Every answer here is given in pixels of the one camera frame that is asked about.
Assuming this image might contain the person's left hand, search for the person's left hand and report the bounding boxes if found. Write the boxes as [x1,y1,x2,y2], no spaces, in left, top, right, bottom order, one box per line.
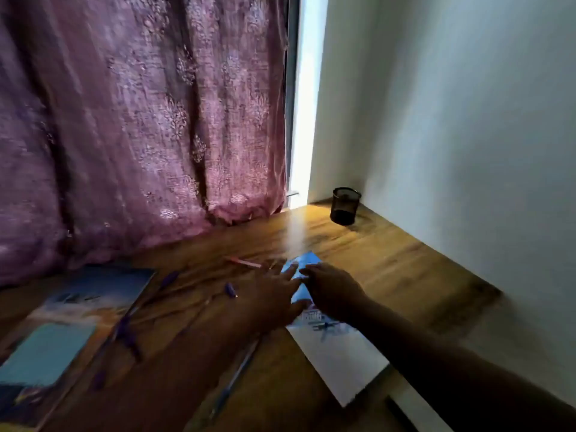
[245,263,311,336]

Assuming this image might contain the person's right hand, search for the person's right hand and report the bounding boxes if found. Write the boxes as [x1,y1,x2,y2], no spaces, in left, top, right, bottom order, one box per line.
[299,263,370,327]

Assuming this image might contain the white thin book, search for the white thin book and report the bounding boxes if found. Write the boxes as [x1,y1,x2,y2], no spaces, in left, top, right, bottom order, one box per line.
[281,251,390,408]

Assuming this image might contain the long blue pen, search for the long blue pen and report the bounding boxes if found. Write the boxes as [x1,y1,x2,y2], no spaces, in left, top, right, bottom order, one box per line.
[208,339,263,421]

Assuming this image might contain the slim blue capped pen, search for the slim blue capped pen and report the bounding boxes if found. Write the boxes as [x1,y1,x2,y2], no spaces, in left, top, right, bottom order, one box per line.
[130,270,180,311]

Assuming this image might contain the blue grip pen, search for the blue grip pen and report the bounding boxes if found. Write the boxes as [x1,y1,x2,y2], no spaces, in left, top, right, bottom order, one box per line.
[112,314,144,361]

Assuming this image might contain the blue sunset cover book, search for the blue sunset cover book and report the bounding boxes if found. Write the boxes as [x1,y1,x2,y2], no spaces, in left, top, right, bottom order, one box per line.
[0,265,156,430]

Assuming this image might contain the person's right forearm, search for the person's right forearm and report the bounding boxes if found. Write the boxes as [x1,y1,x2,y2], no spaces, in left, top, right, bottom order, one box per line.
[346,296,576,432]

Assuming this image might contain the person's left forearm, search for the person's left forearm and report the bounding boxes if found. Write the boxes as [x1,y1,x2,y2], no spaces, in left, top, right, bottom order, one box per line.
[44,301,289,432]

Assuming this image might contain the black mesh pen holder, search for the black mesh pen holder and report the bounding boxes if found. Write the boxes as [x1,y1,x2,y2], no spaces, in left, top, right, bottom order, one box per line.
[329,187,362,226]

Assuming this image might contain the purple patterned curtain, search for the purple patterned curtain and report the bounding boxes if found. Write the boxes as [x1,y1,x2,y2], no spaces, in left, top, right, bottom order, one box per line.
[0,0,289,286]

